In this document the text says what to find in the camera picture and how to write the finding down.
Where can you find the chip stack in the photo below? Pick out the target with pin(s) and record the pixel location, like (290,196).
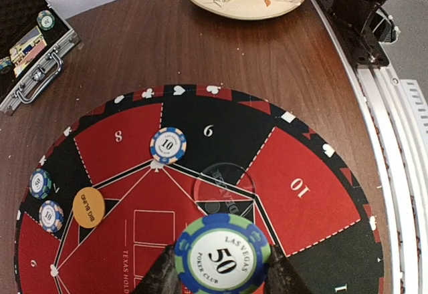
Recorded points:
(51,216)
(168,145)

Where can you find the green chips stack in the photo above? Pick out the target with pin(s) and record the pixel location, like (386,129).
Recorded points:
(40,184)
(222,253)

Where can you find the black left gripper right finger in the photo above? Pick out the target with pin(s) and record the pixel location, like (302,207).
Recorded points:
(281,276)

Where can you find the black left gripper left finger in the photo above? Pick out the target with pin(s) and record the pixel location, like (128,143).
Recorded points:
(162,277)

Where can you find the aluminium poker case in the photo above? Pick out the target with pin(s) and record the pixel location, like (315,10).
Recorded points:
(25,82)

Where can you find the clear round dealer button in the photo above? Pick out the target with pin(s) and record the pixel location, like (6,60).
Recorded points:
(225,187)

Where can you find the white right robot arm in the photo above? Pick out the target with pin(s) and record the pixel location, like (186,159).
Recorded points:
(351,20)

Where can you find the orange big blind button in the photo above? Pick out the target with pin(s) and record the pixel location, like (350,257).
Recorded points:
(88,207)

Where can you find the green chips in case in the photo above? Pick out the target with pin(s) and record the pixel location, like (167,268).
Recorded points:
(45,20)

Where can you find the blue yellow chips in case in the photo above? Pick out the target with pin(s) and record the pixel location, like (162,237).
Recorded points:
(5,65)

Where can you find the round red black poker mat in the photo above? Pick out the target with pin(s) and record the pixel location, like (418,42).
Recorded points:
(124,180)

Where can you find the blue card deck in case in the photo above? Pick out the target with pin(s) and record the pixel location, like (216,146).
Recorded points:
(28,46)

